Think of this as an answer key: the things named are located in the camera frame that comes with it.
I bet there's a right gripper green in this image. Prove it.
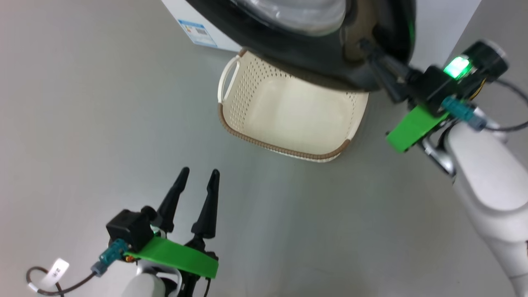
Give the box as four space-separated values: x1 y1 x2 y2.
359 39 509 153

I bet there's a white front-load washing machine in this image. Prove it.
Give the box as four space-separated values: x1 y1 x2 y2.
161 0 482 68

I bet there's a black round glass washer door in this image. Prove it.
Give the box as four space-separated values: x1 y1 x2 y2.
184 0 417 92

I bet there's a cream perforated laundry basket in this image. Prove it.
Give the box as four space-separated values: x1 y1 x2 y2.
217 49 370 163

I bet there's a blue energy label sticker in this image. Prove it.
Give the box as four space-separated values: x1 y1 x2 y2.
178 19 218 47

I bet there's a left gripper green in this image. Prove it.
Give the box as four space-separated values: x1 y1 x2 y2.
126 167 220 297

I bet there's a right camera cable teal plug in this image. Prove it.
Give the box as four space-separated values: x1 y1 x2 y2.
441 78 528 132

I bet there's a white cable label tag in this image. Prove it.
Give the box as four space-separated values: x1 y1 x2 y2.
40 258 70 287

